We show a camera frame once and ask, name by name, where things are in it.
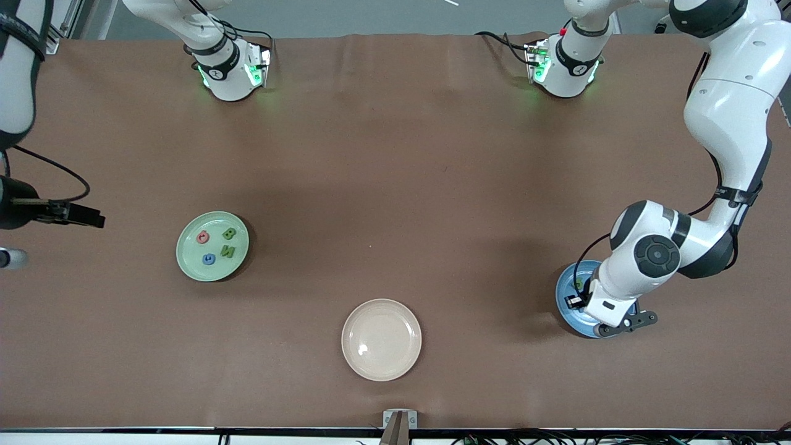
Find aluminium frame profile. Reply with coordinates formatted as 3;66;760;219
46;0;84;55

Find tan camera pole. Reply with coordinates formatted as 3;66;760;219
378;413;410;445

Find blue plate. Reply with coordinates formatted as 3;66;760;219
555;260;638;339

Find grey metal mounting bracket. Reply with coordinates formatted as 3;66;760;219
382;409;418;445

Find beige plate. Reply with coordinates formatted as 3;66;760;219
341;299;423;382

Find black arm base cable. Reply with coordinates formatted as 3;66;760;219
207;19;277;62
475;31;532;66

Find brown table mat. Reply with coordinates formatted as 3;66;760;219
0;32;791;430

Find metal base box green light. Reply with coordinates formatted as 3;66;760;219
246;40;274;88
524;38;552;85

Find green plate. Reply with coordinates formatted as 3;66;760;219
176;211;250;282

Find tangled black cables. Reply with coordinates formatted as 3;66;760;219
451;428;791;445

